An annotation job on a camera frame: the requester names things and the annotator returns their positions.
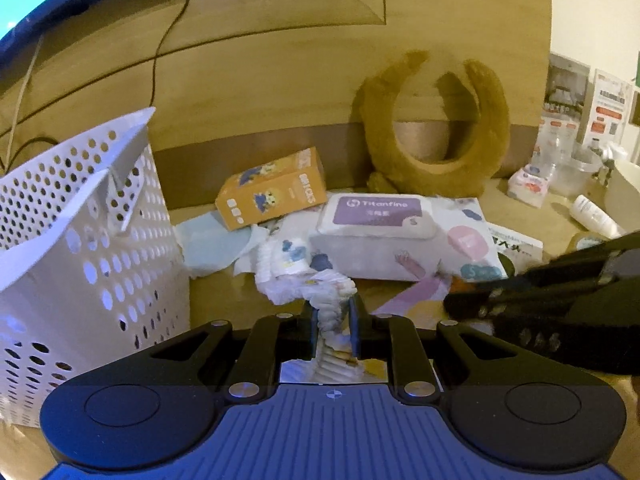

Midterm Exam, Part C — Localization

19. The brown packing tape roll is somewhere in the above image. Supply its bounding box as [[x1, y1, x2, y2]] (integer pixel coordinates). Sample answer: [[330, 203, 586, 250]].
[[567, 232, 608, 252]]

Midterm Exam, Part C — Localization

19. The white printed baby diaper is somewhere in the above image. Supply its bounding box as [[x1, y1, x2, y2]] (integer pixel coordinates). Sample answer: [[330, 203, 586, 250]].
[[255, 236, 366, 385]]

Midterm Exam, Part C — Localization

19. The Titanfine diaper pack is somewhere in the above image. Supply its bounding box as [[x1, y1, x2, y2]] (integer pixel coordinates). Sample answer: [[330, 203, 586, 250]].
[[234, 192, 509, 283]]

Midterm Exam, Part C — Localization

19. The white cosmetic bottle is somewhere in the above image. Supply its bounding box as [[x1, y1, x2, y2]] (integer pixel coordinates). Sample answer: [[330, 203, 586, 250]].
[[570, 195, 626, 240]]

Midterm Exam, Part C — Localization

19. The clear plastic bowl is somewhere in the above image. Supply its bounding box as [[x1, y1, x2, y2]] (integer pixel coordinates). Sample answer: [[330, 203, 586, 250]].
[[550, 144, 602, 198]]

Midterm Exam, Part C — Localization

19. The small pink tissue pack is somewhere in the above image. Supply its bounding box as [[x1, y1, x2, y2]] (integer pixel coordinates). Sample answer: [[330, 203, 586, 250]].
[[506, 165, 549, 208]]

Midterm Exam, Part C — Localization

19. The light blue face mask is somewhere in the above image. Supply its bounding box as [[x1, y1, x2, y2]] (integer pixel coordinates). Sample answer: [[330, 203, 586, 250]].
[[174, 210, 269, 278]]

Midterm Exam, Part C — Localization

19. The white QR code sign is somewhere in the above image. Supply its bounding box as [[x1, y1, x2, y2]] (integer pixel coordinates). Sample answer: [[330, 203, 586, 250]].
[[582, 70, 632, 151]]

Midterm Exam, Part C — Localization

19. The white perforated basket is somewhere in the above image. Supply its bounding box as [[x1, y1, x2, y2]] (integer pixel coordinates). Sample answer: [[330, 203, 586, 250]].
[[0, 107, 190, 427]]

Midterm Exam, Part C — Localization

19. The grey hotel advertising sign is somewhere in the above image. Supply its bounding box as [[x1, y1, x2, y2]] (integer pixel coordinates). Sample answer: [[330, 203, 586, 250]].
[[530, 53, 590, 171]]

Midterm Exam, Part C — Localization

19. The orange bricks toy box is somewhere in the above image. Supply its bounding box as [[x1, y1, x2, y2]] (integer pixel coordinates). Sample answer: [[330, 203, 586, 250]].
[[215, 146, 328, 231]]

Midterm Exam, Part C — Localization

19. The brown plush crescent pillow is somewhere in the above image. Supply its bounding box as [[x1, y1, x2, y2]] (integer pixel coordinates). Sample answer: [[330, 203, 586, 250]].
[[358, 50, 511, 198]]

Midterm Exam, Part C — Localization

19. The black cable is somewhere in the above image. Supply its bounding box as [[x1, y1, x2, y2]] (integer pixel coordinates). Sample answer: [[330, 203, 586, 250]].
[[0, 0, 206, 162]]

